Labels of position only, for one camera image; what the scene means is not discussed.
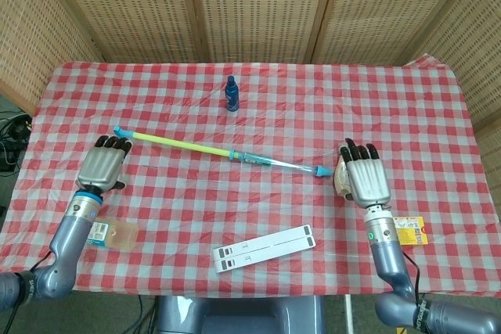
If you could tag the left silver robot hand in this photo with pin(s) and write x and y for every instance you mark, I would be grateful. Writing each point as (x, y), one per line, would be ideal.
(99, 167)

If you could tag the grey robot torso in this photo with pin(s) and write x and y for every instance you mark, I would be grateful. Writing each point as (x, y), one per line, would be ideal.
(238, 316)

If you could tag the red white checkered tablecloth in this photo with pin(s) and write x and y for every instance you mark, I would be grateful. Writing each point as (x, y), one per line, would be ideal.
(274, 201)

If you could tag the beige squeeze sauce bottle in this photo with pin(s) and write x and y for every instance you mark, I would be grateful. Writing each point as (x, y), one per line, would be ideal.
(341, 178)

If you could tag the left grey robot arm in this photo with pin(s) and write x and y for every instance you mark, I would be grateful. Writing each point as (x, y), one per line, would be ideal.
(66, 240)

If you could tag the white table leg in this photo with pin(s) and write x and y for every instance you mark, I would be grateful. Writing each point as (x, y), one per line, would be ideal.
(348, 314)

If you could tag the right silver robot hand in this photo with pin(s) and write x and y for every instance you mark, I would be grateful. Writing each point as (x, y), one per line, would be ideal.
(368, 181)

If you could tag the yellow printed box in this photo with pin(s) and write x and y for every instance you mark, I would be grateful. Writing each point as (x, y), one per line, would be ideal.
(413, 233)

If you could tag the green blue long stick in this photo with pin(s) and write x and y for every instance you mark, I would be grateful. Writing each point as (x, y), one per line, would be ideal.
(188, 146)

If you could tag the bamboo screen panel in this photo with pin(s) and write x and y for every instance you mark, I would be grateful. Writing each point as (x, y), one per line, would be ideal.
(129, 9)
(35, 36)
(258, 9)
(383, 9)
(477, 56)

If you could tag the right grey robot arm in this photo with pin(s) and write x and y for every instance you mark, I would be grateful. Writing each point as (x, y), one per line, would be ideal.
(385, 248)

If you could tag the white folding stand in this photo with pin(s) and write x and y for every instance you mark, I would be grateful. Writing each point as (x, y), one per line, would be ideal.
(266, 248)

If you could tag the dark blue bottle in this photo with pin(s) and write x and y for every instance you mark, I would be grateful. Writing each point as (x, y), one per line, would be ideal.
(232, 95)

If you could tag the clear tea drink bottle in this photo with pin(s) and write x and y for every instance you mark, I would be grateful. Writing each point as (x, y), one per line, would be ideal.
(121, 234)

